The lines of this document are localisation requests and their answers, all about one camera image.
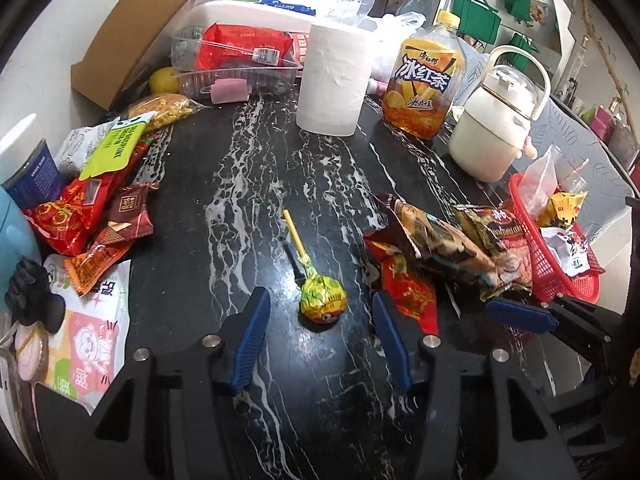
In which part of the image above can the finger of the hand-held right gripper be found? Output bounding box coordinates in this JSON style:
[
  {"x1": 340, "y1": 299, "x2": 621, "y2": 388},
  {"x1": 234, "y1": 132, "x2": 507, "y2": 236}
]
[{"x1": 485, "y1": 296, "x2": 626, "y2": 361}]

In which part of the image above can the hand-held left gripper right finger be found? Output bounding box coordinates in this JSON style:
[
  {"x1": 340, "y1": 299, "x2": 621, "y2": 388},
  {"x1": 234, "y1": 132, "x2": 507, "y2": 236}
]
[{"x1": 372, "y1": 291, "x2": 581, "y2": 480}]

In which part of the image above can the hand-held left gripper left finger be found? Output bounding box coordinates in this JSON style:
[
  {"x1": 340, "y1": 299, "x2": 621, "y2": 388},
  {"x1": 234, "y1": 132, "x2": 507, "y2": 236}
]
[{"x1": 50, "y1": 286, "x2": 271, "y2": 480}]

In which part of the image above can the red plastic basket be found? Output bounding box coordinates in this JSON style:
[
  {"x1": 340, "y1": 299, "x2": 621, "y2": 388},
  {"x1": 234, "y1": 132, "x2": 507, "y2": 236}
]
[{"x1": 509, "y1": 172, "x2": 603, "y2": 305}]

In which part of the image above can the red gold snack packet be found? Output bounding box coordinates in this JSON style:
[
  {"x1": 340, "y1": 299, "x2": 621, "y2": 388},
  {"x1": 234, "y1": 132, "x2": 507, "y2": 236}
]
[{"x1": 362, "y1": 237, "x2": 440, "y2": 336}]

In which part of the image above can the white red snack packet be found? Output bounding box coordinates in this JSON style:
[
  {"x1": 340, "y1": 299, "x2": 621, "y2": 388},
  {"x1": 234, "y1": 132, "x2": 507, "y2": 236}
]
[{"x1": 542, "y1": 225, "x2": 591, "y2": 277}]

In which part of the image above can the yellow lollipop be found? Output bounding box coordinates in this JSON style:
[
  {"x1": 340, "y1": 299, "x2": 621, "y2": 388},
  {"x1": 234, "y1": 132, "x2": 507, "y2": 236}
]
[{"x1": 281, "y1": 209, "x2": 348, "y2": 325}]

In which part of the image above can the brown snack packet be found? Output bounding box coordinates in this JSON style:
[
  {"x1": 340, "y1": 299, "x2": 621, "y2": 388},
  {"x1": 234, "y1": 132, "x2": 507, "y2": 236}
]
[{"x1": 380, "y1": 195, "x2": 501, "y2": 286}]

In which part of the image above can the yellow snack packet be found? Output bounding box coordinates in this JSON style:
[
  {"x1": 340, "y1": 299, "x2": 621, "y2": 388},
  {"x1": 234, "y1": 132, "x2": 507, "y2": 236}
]
[{"x1": 542, "y1": 191, "x2": 588, "y2": 228}]

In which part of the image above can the clear zip bag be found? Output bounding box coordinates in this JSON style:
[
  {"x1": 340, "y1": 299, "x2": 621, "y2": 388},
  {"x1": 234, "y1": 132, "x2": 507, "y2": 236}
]
[{"x1": 517, "y1": 144, "x2": 560, "y2": 218}]

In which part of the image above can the white pink cartoon packet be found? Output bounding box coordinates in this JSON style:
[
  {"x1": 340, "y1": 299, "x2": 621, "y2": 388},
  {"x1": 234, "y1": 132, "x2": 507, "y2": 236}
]
[{"x1": 32, "y1": 255, "x2": 132, "y2": 408}]

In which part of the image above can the orange snack packet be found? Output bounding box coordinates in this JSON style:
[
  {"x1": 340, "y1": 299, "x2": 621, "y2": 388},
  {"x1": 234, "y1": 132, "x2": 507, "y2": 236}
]
[{"x1": 62, "y1": 227, "x2": 136, "y2": 297}]

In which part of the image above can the cream kettle bottle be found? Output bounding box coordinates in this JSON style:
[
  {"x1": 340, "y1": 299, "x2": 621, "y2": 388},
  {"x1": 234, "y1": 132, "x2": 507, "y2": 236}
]
[{"x1": 448, "y1": 45, "x2": 551, "y2": 183}]

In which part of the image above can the brown chocolate packet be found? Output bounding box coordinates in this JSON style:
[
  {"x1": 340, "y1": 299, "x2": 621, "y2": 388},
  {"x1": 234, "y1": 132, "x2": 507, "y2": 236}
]
[{"x1": 102, "y1": 182, "x2": 161, "y2": 241}]

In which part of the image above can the grey leaf pattern chair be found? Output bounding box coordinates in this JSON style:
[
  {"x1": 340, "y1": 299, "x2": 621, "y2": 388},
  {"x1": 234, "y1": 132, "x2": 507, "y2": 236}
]
[{"x1": 465, "y1": 95, "x2": 638, "y2": 231}]

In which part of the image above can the grey box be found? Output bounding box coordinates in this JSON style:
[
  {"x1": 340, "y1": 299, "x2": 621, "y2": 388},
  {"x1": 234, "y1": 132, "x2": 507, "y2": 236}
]
[{"x1": 610, "y1": 120, "x2": 638, "y2": 161}]

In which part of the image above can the pink box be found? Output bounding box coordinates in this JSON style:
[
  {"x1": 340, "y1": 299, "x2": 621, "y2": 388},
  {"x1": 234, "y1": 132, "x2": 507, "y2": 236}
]
[{"x1": 589, "y1": 105, "x2": 616, "y2": 138}]

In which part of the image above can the red strip packet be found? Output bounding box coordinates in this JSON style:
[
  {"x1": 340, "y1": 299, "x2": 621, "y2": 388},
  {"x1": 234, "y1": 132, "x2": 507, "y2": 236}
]
[{"x1": 127, "y1": 127, "x2": 173, "y2": 186}]

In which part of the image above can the pink round container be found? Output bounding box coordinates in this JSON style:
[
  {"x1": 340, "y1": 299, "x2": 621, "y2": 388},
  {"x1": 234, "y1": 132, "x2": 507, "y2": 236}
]
[{"x1": 12, "y1": 332, "x2": 51, "y2": 386}]

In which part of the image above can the black figurine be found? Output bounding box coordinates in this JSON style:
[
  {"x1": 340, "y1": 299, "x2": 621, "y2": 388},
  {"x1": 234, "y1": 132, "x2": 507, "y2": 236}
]
[{"x1": 4, "y1": 257, "x2": 67, "y2": 333}]

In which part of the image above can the red packet with gold rings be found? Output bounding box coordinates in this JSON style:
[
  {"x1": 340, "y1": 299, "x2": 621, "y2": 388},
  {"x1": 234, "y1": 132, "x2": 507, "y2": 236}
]
[{"x1": 25, "y1": 170, "x2": 136, "y2": 257}]

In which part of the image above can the orange iced tea bottle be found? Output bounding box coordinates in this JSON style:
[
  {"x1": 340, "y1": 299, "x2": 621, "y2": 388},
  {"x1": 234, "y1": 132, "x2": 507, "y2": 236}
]
[{"x1": 382, "y1": 9, "x2": 468, "y2": 141}]

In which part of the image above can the green label packet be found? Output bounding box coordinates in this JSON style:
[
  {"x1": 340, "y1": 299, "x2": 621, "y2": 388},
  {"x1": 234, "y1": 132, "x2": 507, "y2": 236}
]
[{"x1": 79, "y1": 112, "x2": 156, "y2": 181}]

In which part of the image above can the light blue appliance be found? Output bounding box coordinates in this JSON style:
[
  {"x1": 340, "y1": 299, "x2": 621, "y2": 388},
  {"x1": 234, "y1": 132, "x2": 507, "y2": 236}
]
[{"x1": 0, "y1": 186, "x2": 46, "y2": 313}]

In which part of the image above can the yellow crumb snack bag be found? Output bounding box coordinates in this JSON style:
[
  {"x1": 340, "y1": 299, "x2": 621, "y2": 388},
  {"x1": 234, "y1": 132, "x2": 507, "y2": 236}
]
[{"x1": 125, "y1": 92, "x2": 208, "y2": 133}]

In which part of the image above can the white grey packet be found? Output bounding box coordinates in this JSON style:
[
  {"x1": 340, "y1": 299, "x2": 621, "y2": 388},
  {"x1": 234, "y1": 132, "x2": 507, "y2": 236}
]
[{"x1": 55, "y1": 121, "x2": 108, "y2": 176}]

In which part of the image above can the white toilet paper roll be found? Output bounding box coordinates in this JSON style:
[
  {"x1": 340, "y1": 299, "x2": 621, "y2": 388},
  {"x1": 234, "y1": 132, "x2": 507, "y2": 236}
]
[{"x1": 296, "y1": 22, "x2": 375, "y2": 137}]

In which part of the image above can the clear plastic container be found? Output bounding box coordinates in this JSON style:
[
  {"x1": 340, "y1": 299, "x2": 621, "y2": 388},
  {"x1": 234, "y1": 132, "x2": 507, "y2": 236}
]
[{"x1": 171, "y1": 25, "x2": 303, "y2": 101}]

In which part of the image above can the dark blue can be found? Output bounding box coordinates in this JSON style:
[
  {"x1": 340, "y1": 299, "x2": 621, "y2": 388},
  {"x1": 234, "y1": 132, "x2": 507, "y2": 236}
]
[{"x1": 0, "y1": 139, "x2": 66, "y2": 206}]

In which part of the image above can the bamboo stalk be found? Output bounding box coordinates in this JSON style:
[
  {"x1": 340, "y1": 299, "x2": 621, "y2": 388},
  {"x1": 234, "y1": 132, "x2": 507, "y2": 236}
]
[{"x1": 582, "y1": 0, "x2": 636, "y2": 111}]

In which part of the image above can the yellow lemon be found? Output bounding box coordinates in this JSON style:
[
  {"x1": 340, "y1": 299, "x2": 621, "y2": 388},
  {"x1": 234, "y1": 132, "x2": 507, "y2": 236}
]
[{"x1": 149, "y1": 66, "x2": 181, "y2": 95}]

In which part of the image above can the large green tote bag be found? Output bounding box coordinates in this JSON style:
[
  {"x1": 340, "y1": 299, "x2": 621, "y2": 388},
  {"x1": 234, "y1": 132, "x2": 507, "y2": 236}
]
[{"x1": 451, "y1": 0, "x2": 502, "y2": 46}]

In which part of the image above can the pink printed packet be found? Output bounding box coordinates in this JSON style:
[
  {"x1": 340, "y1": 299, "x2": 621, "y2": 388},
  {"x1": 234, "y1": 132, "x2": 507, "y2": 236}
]
[{"x1": 290, "y1": 32, "x2": 313, "y2": 78}]

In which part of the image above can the large red packet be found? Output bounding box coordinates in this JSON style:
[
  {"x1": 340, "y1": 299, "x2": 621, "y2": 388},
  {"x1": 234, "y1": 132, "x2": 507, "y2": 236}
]
[{"x1": 196, "y1": 22, "x2": 295, "y2": 72}]

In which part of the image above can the white plastic bag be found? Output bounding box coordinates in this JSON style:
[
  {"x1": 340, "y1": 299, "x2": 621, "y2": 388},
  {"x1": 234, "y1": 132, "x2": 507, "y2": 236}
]
[{"x1": 372, "y1": 10, "x2": 428, "y2": 86}]

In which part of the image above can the white plastic tray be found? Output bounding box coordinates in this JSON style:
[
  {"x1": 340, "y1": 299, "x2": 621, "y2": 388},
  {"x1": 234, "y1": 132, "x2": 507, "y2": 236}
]
[{"x1": 187, "y1": 0, "x2": 378, "y2": 36}]

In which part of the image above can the brown cardboard box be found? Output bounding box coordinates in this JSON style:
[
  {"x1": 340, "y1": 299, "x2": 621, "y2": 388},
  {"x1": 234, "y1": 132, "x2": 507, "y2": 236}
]
[{"x1": 70, "y1": 0, "x2": 221, "y2": 111}]

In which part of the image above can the blue tissue pack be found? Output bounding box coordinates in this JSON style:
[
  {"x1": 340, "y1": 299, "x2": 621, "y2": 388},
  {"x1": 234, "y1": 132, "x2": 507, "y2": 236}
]
[{"x1": 232, "y1": 0, "x2": 318, "y2": 16}]

